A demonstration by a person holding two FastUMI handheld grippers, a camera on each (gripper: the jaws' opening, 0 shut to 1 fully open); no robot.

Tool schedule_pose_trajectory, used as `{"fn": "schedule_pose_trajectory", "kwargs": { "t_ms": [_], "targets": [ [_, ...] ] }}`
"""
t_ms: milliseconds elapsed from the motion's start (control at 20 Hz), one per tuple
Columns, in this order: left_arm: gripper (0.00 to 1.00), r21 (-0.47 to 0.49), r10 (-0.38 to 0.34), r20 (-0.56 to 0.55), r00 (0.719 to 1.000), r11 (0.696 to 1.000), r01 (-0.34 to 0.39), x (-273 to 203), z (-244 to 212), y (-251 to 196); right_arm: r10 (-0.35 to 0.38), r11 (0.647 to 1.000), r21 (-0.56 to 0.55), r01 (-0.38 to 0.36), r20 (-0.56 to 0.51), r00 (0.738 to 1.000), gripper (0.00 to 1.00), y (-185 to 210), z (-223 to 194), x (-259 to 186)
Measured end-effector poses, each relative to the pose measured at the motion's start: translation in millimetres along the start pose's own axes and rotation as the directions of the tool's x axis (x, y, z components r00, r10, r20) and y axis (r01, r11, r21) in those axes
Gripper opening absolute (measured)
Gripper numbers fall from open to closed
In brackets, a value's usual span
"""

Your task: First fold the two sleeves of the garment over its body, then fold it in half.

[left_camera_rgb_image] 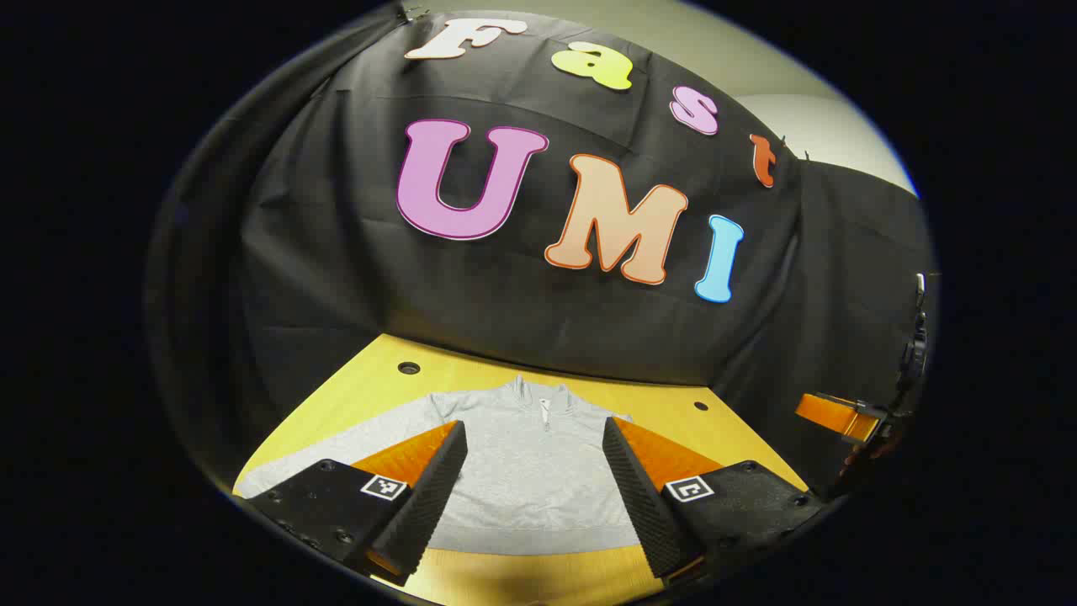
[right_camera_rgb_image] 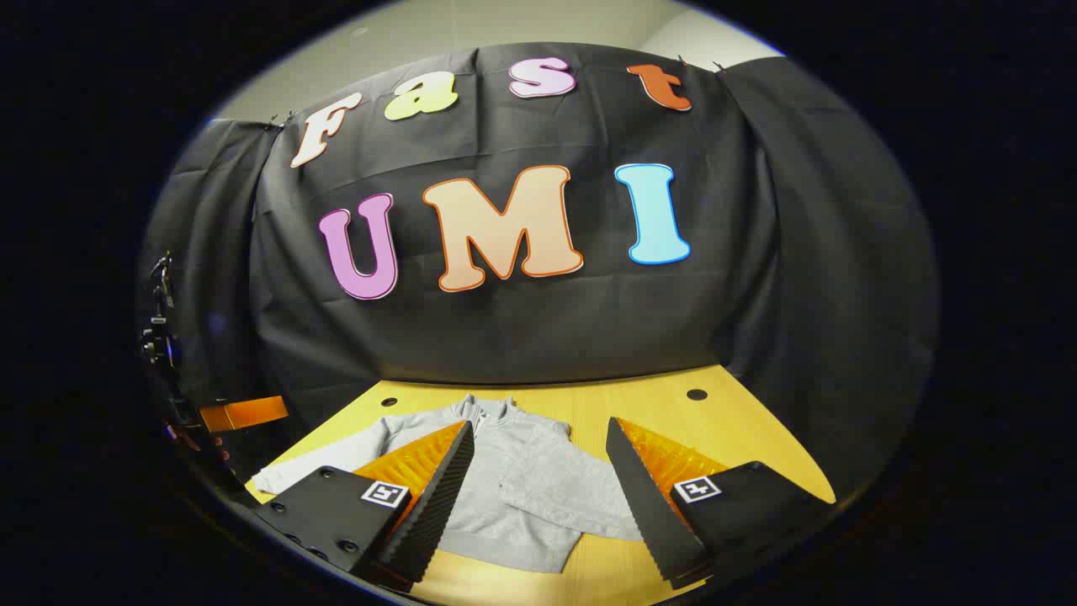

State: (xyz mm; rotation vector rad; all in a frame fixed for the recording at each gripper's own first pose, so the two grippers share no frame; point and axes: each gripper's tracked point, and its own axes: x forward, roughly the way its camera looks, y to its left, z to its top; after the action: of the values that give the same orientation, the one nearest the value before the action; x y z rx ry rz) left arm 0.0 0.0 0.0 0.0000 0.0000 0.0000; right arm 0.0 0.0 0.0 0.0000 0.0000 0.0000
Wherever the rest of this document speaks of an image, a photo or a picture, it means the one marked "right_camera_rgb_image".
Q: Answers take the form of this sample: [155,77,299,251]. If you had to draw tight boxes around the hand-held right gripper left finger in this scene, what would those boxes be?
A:
[249,421,476,590]

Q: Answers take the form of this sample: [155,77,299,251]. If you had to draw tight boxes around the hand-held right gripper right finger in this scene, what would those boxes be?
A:
[606,417,838,590]

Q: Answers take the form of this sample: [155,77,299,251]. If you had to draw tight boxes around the grey zip-neck sweatshirt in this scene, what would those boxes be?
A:
[251,394,645,575]

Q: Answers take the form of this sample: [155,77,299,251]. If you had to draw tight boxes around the black backdrop cloth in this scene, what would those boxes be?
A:
[139,42,939,506]

